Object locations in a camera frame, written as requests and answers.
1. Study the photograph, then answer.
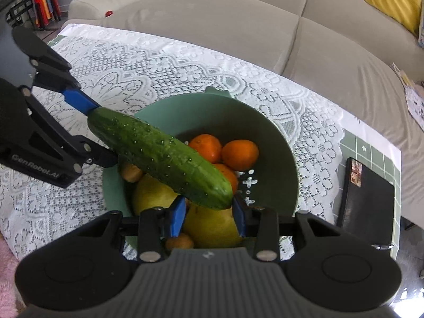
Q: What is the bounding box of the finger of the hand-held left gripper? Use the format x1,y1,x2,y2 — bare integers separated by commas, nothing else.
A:
13,26,102,117
20,87,118,173

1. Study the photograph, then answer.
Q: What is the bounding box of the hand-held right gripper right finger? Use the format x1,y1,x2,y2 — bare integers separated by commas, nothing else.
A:
232,195,348,262

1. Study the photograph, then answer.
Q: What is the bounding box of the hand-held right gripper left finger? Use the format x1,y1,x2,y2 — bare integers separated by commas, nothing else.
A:
79,196,187,262

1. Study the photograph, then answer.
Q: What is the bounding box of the small brown longan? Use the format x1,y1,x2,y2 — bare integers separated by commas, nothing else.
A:
165,233,195,251
120,162,144,183

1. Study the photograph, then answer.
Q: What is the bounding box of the yellow-green pear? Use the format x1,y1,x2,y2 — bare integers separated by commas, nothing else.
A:
132,173,181,217
182,202,244,249

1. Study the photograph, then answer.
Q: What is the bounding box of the orange mandarin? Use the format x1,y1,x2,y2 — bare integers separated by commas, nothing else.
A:
187,134,223,164
221,140,259,172
214,163,239,194

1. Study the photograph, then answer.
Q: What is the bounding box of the green cucumber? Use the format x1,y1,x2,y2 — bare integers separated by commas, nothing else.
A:
87,107,234,210

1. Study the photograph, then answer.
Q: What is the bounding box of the green colander bowl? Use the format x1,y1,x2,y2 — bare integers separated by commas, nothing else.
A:
102,86,300,253

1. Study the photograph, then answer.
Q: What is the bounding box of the white lace tablecloth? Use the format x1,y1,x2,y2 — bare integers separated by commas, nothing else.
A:
0,23,403,262

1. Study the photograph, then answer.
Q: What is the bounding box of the stack of coloured stools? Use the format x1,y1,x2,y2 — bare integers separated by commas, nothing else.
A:
31,0,62,29

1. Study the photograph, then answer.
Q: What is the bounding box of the pink fluffy rug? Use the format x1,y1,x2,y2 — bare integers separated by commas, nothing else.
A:
0,235,21,318

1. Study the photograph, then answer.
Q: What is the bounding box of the green checked table mat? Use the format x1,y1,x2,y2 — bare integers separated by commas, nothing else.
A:
338,127,402,260

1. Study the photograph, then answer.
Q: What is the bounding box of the beige sofa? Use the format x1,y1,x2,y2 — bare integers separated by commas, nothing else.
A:
61,0,424,219

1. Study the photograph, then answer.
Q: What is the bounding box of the white printed paper sheet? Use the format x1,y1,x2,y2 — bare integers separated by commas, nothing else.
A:
405,84,424,123

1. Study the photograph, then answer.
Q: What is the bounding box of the yellow booklet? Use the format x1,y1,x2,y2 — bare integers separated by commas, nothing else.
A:
392,61,417,89

